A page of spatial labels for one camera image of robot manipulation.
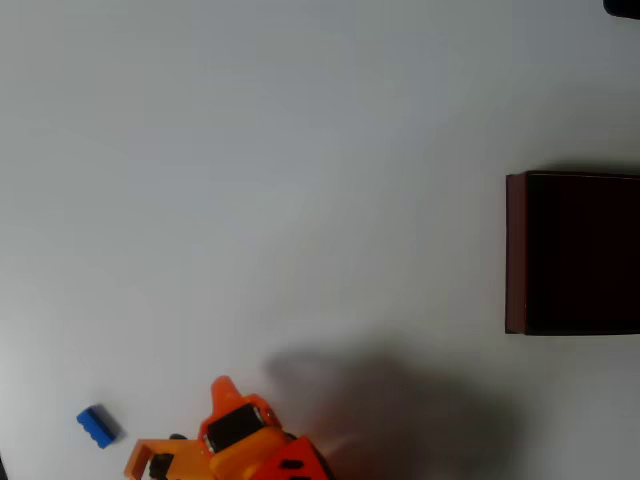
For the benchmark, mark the blue toy brick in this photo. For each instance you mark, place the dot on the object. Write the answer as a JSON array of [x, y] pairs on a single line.
[[97, 425]]

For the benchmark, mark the dark edge object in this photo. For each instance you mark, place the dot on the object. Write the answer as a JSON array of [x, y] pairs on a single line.
[[2, 467]]

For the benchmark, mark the dark brown box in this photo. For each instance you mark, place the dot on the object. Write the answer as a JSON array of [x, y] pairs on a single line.
[[575, 255]]

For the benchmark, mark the black object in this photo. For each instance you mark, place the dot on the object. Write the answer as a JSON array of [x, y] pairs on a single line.
[[624, 7]]

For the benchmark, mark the red-orange robot arm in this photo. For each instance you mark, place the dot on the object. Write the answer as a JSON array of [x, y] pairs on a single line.
[[300, 462]]

